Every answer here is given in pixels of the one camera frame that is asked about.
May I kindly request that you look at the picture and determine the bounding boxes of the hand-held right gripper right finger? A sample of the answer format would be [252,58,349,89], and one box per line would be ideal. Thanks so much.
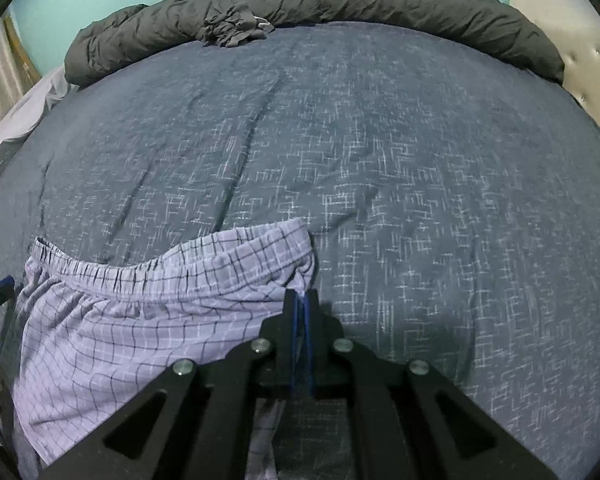
[304,289,562,480]

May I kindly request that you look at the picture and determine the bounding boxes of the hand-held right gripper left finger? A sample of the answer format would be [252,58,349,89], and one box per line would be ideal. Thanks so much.
[41,289,302,480]

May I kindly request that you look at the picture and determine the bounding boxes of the blue plaid shorts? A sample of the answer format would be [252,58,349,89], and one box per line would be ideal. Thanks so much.
[12,216,317,480]

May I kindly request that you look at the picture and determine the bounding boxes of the blue patterned bed sheet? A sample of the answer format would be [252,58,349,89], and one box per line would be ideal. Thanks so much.
[0,19,600,480]

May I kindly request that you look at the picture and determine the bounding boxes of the light grey cloth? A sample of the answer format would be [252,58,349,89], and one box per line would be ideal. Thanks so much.
[0,66,78,196]

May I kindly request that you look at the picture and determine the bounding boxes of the crumpled grey garment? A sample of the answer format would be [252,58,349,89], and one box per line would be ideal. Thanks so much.
[196,2,276,49]

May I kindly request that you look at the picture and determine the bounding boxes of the rolled dark grey duvet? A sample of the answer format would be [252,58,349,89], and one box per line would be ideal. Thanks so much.
[63,0,567,87]

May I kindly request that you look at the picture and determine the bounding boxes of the cream tufted headboard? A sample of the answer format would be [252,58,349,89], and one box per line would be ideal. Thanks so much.
[509,0,600,155]

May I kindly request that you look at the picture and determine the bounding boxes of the wooden frame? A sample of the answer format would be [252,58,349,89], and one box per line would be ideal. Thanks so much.
[2,12,43,78]

